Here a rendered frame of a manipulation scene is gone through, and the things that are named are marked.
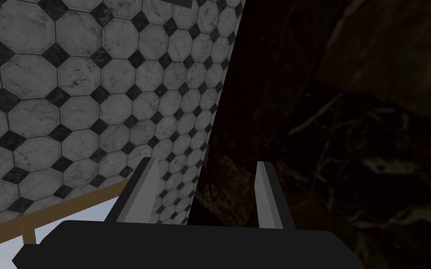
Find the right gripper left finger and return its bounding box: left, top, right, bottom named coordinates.
left=104, top=156, right=160, bottom=224

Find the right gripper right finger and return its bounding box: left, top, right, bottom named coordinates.
left=254, top=161, right=297, bottom=230

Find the dark marble cabinet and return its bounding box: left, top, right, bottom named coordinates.
left=187, top=0, right=431, bottom=269

